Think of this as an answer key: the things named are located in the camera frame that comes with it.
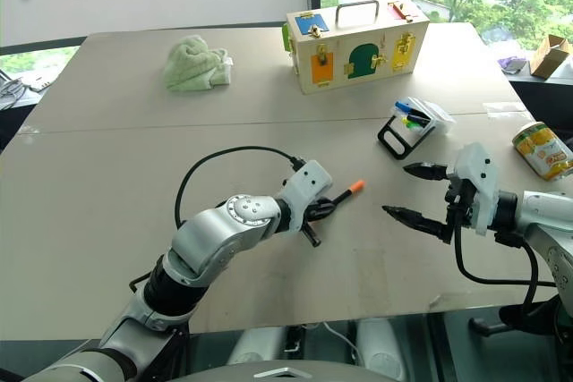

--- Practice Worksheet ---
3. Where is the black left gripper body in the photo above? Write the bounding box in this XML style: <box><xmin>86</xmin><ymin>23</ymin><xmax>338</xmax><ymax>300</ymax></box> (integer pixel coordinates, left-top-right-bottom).
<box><xmin>300</xmin><ymin>202</ymin><xmax>324</xmax><ymax>227</ymax></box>

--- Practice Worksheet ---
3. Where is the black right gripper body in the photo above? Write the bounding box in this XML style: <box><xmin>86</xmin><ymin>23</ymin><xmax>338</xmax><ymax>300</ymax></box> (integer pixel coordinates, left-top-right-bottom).
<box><xmin>443</xmin><ymin>176</ymin><xmax>479</xmax><ymax>231</ymax></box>

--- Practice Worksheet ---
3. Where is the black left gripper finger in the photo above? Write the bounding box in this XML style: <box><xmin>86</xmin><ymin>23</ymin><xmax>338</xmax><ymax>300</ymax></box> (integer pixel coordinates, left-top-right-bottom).
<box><xmin>312</xmin><ymin>196</ymin><xmax>338</xmax><ymax>221</ymax></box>
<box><xmin>300</xmin><ymin>223</ymin><xmax>323</xmax><ymax>249</ymax></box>

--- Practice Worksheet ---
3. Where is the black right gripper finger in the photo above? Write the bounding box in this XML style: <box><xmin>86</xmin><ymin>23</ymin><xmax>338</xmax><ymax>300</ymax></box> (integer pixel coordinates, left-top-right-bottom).
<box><xmin>402</xmin><ymin>161</ymin><xmax>449</xmax><ymax>183</ymax></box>
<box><xmin>381</xmin><ymin>205</ymin><xmax>454</xmax><ymax>245</ymax></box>

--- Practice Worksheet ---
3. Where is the black pen with orange cap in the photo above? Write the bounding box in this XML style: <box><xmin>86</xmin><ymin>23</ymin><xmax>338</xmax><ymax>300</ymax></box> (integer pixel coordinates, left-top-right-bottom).
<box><xmin>328</xmin><ymin>180</ymin><xmax>367</xmax><ymax>208</ymax></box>

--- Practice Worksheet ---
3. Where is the black mesh pen holder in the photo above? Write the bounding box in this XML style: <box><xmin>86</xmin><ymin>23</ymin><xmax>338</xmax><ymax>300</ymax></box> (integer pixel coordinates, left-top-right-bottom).
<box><xmin>376</xmin><ymin>108</ymin><xmax>438</xmax><ymax>161</ymax></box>

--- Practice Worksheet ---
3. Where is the white plastic container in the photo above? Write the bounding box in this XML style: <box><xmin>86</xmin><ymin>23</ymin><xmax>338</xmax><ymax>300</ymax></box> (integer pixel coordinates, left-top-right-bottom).
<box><xmin>393</xmin><ymin>96</ymin><xmax>458</xmax><ymax>136</ymax></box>

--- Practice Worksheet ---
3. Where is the yellow fruit can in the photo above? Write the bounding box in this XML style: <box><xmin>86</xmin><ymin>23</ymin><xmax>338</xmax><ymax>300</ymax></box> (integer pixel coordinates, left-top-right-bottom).
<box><xmin>511</xmin><ymin>121</ymin><xmax>573</xmax><ymax>183</ymax></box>

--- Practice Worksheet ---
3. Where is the clear plastic bag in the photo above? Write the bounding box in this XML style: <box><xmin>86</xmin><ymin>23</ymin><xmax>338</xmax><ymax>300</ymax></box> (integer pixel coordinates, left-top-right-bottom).
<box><xmin>482</xmin><ymin>100</ymin><xmax>526</xmax><ymax>117</ymax></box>

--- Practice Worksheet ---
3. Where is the white rounded shape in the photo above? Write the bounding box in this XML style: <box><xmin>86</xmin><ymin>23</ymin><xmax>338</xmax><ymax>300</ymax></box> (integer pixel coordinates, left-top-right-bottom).
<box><xmin>355</xmin><ymin>318</ymin><xmax>409</xmax><ymax>381</ymax></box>
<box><xmin>227</xmin><ymin>326</ymin><xmax>287</xmax><ymax>368</ymax></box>

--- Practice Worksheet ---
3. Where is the dark rounded shape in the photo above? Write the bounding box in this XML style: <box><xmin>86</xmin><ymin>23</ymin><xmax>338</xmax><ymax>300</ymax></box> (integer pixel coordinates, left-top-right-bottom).
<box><xmin>467</xmin><ymin>294</ymin><xmax>573</xmax><ymax>341</ymax></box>

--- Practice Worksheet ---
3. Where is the wooden lock toy box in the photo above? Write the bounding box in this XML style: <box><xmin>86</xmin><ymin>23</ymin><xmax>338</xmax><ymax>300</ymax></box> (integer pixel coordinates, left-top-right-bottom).
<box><xmin>281</xmin><ymin>0</ymin><xmax>432</xmax><ymax>97</ymax></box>

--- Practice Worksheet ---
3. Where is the purple packet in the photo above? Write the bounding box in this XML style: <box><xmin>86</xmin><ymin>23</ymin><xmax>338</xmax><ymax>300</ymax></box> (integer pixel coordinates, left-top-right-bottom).
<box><xmin>496</xmin><ymin>55</ymin><xmax>530</xmax><ymax>74</ymax></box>

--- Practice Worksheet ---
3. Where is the brown cardboard box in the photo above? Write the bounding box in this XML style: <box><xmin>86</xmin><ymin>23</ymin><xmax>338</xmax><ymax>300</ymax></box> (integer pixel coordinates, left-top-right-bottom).
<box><xmin>529</xmin><ymin>33</ymin><xmax>573</xmax><ymax>80</ymax></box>

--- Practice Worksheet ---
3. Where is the light green towel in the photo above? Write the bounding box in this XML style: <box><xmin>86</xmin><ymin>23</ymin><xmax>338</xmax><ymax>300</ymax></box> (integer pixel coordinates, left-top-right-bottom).
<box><xmin>161</xmin><ymin>34</ymin><xmax>235</xmax><ymax>93</ymax></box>

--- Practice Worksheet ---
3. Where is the white flat device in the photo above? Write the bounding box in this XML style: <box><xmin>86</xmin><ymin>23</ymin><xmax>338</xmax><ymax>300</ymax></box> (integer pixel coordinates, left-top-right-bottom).
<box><xmin>21</xmin><ymin>74</ymin><xmax>54</xmax><ymax>93</ymax></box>

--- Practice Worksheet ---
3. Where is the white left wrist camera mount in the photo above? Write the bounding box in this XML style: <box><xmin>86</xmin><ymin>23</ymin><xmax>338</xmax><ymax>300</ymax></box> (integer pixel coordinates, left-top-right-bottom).
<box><xmin>281</xmin><ymin>160</ymin><xmax>335</xmax><ymax>234</ymax></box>

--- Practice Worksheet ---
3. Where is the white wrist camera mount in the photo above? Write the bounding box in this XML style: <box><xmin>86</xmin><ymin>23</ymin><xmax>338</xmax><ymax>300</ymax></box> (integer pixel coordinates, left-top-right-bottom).
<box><xmin>447</xmin><ymin>142</ymin><xmax>500</xmax><ymax>238</ymax></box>
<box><xmin>281</xmin><ymin>160</ymin><xmax>335</xmax><ymax>234</ymax></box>

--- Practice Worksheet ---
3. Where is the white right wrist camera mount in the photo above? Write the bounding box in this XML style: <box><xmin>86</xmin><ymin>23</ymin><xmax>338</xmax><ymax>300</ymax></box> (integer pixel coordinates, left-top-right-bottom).
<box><xmin>447</xmin><ymin>142</ymin><xmax>500</xmax><ymax>238</ymax></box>

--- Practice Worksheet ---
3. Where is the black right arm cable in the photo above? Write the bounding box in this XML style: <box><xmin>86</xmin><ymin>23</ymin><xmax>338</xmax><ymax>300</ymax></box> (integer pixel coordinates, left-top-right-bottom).
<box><xmin>452</xmin><ymin>220</ymin><xmax>559</xmax><ymax>317</ymax></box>

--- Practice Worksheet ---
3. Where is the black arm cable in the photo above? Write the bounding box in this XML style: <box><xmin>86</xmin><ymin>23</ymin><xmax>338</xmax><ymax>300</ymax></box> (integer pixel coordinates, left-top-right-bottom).
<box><xmin>174</xmin><ymin>145</ymin><xmax>308</xmax><ymax>229</ymax></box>
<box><xmin>452</xmin><ymin>220</ymin><xmax>559</xmax><ymax>317</ymax></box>

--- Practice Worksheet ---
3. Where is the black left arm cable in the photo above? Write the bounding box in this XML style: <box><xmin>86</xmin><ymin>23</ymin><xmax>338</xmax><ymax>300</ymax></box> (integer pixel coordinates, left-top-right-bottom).
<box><xmin>174</xmin><ymin>145</ymin><xmax>308</xmax><ymax>229</ymax></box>

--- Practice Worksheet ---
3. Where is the grey cable bundle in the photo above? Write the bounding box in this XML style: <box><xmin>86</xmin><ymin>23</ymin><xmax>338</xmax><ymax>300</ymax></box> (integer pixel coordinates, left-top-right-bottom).
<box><xmin>0</xmin><ymin>69</ymin><xmax>24</xmax><ymax>111</ymax></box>

